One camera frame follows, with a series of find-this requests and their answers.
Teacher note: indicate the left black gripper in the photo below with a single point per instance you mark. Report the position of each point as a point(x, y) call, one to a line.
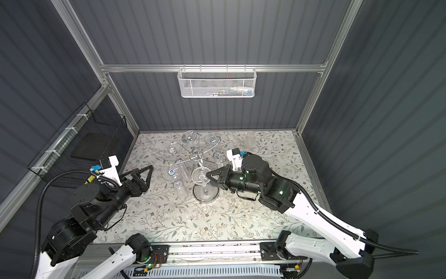
point(142, 185)

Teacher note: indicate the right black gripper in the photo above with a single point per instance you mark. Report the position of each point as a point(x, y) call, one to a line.
point(225, 171)

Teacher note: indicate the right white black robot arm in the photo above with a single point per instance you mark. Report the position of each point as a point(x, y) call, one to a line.
point(338, 244)

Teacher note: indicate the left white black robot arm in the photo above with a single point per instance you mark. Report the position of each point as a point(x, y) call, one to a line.
point(93, 205)

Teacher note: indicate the chrome wine glass rack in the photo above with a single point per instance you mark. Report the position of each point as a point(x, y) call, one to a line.
point(200, 152)

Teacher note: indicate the floral table mat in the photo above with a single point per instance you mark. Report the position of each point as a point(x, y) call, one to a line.
point(161, 216)

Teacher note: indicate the yellow black striped tool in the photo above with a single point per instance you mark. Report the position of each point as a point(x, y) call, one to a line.
point(90, 179)

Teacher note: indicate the items in white basket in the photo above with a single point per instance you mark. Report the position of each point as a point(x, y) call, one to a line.
point(232, 91)

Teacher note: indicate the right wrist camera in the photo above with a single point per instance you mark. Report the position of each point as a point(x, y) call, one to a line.
point(235, 156)

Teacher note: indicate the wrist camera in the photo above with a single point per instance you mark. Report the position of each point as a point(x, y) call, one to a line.
point(108, 168)
point(235, 156)

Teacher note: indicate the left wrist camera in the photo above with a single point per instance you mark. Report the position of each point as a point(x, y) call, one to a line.
point(108, 168)

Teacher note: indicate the black wire basket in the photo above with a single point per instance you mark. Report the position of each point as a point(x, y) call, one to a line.
point(83, 140)

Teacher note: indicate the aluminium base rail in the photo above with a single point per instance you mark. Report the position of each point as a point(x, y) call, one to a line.
point(259, 259)

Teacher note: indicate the white wire mesh basket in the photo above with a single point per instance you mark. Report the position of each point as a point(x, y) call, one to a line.
point(195, 84)

